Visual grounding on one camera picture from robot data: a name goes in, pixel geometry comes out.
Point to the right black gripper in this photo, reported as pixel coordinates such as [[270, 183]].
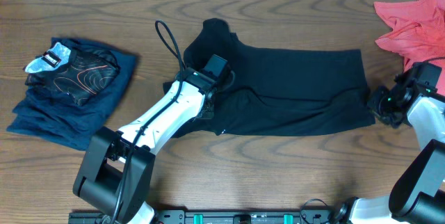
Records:
[[373, 106]]

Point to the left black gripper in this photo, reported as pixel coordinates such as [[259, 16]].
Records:
[[209, 106]]

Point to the black t-shirt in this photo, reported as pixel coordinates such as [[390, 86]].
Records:
[[280, 92]]

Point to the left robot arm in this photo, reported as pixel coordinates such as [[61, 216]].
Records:
[[117, 167]]

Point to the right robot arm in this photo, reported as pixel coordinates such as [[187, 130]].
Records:
[[417, 196]]

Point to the coral red shirt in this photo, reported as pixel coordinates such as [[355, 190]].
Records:
[[417, 30]]

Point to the folded black patterned shirt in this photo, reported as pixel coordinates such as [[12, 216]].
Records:
[[79, 71]]

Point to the folded navy blue shirt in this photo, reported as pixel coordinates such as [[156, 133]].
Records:
[[56, 118]]

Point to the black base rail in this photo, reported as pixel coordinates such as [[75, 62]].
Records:
[[313, 211]]

